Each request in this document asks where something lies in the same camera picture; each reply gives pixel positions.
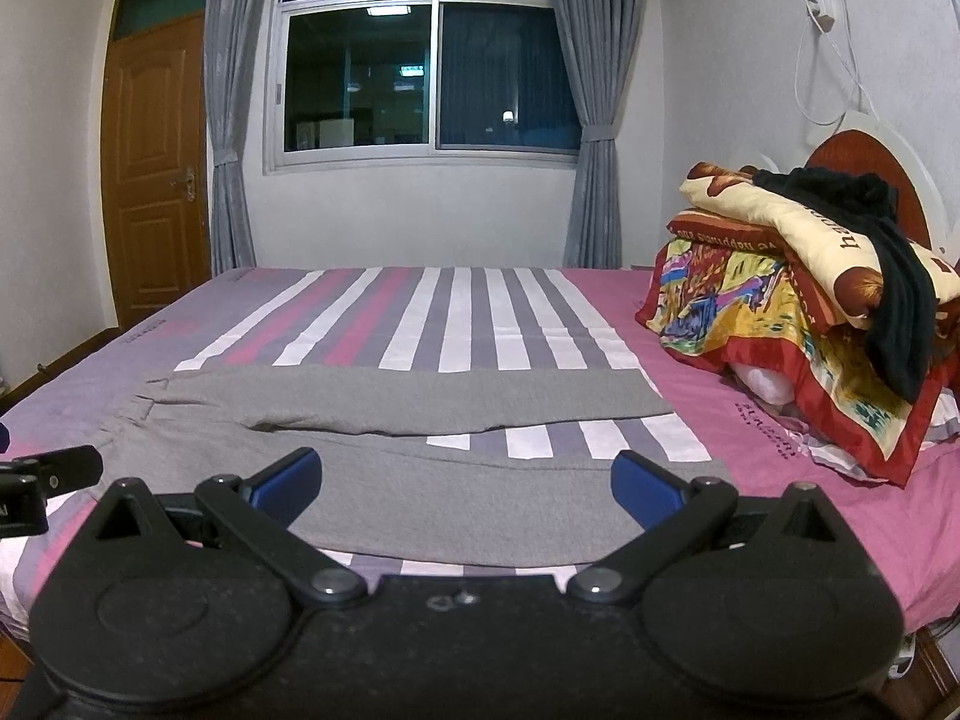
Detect grey sweatpants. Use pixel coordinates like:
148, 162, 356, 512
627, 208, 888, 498
91, 365, 734, 569

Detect white pillow under quilt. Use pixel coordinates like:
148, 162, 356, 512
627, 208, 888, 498
729, 362, 794, 406

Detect striped pink purple bedsheet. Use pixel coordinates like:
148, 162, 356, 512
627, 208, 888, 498
5, 268, 958, 629

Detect black garment on pile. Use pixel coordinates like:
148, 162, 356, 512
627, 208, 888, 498
752, 167, 937, 403

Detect cream brown folded blanket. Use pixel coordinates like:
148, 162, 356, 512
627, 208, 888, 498
678, 161, 960, 332

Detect red white headboard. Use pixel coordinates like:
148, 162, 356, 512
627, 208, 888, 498
805, 110, 958, 265

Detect brown wooden door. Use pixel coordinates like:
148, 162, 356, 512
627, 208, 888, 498
101, 15, 212, 328

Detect right grey curtain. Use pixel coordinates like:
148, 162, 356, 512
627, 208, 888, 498
551, 0, 646, 268

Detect grey curtain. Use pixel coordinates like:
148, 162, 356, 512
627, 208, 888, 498
203, 0, 265, 275
551, 0, 646, 268

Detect left grey curtain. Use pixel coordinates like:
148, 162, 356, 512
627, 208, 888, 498
203, 0, 265, 275

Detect white wall cable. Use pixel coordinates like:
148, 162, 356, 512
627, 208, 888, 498
792, 0, 881, 127

